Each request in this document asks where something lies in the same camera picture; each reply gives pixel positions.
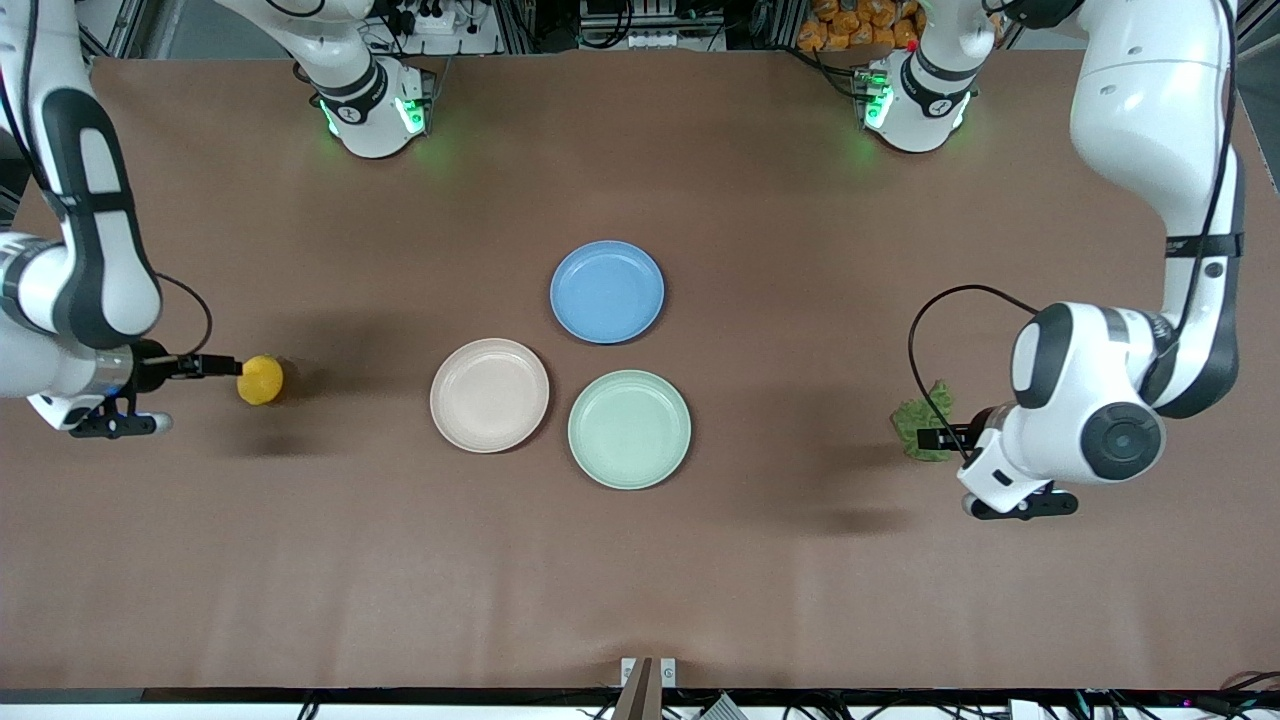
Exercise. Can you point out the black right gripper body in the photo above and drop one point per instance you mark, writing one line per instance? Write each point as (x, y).
(153, 366)

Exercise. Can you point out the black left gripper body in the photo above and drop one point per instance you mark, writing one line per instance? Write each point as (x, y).
(972, 431)

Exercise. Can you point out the green lettuce leaf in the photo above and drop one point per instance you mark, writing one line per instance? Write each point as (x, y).
(912, 420)

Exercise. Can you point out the yellow lemon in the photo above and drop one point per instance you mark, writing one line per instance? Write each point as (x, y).
(260, 382)

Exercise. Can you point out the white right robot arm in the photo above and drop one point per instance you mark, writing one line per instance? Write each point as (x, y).
(40, 370)

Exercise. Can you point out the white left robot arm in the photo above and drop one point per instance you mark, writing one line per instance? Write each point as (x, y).
(1140, 100)

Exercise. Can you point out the pale beige round plate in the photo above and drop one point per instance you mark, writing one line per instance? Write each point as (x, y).
(490, 395)

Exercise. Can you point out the pale green round plate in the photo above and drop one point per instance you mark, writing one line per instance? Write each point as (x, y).
(629, 430)

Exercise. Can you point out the blue round plate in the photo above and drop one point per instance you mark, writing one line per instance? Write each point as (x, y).
(607, 292)

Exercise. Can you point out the white power strip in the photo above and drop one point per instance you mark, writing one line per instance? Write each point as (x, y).
(430, 20)

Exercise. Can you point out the box of orange packets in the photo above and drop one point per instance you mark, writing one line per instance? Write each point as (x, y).
(840, 25)

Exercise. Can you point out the brown post with white brackets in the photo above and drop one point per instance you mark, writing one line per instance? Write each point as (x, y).
(640, 700)

